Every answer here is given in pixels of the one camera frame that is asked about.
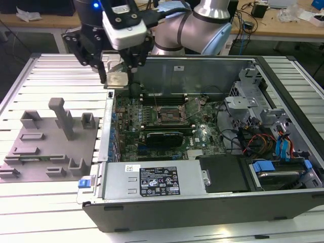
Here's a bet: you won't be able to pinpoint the metal socket cover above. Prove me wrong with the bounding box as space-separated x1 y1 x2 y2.
182 98 204 119

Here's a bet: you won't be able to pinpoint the black plastic bay cover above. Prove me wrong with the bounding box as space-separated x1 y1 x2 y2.
196 154 253 193

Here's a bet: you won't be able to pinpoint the black rear case fan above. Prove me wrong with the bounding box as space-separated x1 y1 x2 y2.
129 83 142 99

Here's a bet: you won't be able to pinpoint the black open PC case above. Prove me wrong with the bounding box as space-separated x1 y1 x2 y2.
75 54 324 233

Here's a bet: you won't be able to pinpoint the grey flat device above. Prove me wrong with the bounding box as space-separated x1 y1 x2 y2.
267 0 297 10

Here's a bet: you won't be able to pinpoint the silver CPU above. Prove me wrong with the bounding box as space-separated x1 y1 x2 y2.
105 72 129 89

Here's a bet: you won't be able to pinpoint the grey parts rack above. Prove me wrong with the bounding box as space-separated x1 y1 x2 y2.
0 97 102 183

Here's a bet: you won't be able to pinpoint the green motherboard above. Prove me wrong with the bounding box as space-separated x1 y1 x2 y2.
115 97 226 163

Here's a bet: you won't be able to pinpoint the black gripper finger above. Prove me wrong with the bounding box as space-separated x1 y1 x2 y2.
62 29 106 84
120 34 154 86

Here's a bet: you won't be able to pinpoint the blue flat data cable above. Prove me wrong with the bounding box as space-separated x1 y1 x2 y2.
274 128 296 163

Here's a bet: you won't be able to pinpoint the silver chipset heatsink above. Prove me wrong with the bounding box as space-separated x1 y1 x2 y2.
187 149 205 160

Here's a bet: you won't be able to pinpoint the orange yellow power wires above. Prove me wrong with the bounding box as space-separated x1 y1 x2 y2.
242 133 277 155

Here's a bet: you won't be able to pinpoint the CPU socket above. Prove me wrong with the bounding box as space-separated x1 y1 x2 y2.
157 105 190 125

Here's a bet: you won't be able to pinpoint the white crumpled paper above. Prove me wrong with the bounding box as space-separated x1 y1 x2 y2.
15 6 42 21

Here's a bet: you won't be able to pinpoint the hard disk in blue carrier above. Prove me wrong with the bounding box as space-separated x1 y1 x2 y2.
249 159 314 192

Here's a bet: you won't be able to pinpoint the wooden desk white frame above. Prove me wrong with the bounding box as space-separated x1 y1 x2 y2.
0 0 324 54

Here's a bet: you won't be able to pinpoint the silver metal drive cage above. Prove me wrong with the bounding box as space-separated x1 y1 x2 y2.
224 67 269 132

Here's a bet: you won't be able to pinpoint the small black adapter box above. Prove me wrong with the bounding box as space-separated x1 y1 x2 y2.
251 4 268 19

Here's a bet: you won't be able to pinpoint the silver power supply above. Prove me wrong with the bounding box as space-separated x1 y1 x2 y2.
102 161 211 202

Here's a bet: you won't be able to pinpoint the clear plastic bags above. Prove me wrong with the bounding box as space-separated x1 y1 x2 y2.
277 4 313 23

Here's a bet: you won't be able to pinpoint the black graphics card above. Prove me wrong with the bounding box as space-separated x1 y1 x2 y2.
144 130 184 147

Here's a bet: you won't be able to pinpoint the white cardboard box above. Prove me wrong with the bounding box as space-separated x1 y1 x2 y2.
311 14 324 27

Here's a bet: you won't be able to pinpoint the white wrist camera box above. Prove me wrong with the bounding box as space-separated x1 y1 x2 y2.
102 0 148 50

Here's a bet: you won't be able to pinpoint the large black box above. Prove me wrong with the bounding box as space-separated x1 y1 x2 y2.
0 0 76 15

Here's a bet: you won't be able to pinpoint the black camera cable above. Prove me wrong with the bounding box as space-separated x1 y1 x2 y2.
144 7 194 27

